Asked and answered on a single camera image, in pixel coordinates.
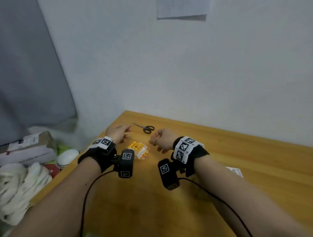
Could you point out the person's right hand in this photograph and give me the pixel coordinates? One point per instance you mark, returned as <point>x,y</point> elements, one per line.
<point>166,141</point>

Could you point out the person's left hand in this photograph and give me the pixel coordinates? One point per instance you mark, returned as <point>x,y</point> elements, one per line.
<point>117,133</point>

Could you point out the stack of yellow stickers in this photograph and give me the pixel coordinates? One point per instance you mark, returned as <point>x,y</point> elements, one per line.
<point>138,149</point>

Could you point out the person's left forearm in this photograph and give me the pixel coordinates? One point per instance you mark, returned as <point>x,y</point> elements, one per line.
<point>61,202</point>

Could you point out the person's right forearm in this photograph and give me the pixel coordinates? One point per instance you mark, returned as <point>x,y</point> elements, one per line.
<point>244,200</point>

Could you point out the white round lid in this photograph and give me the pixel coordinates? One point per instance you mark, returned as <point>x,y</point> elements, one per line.
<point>67,157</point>

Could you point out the green bag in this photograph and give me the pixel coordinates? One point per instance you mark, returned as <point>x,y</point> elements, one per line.
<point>62,148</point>

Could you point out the red packet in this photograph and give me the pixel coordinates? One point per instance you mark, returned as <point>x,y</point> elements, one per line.
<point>52,168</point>

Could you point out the small white printed card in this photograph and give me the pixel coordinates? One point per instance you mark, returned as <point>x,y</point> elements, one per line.
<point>236,172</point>

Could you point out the brown parcel with white label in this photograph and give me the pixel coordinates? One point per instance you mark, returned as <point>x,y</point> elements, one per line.
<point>27,149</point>

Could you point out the grey curtain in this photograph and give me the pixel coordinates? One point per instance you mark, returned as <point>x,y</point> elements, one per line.
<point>29,73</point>

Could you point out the white cloth pile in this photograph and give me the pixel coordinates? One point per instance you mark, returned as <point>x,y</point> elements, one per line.
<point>17,188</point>

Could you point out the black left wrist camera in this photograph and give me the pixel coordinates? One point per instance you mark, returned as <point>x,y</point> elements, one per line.
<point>126,166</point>

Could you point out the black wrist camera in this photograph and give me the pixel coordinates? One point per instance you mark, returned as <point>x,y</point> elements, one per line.
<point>126,166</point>
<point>168,180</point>

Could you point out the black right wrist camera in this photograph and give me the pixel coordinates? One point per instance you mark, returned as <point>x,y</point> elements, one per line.
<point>168,180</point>

